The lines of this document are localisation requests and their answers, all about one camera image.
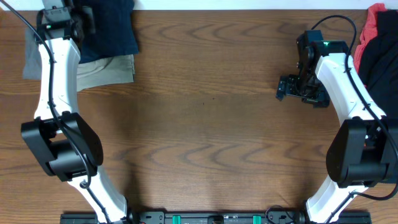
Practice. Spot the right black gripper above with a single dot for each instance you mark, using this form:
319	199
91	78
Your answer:
287	86

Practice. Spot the dark blue shorts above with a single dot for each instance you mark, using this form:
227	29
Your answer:
113	35

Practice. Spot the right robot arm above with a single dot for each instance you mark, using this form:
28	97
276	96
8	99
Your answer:
363	152

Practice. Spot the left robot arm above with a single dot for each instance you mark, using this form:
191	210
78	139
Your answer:
64	145

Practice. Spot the folded grey garment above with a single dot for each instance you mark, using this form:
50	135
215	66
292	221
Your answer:
33	65

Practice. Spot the folded khaki shorts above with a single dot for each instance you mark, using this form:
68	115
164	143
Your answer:
105	71

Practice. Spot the black garment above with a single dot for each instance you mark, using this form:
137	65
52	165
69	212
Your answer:
378	66

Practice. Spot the red garment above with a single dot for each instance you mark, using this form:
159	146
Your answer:
368	31

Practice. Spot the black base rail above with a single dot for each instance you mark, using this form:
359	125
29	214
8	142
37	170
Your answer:
272	216

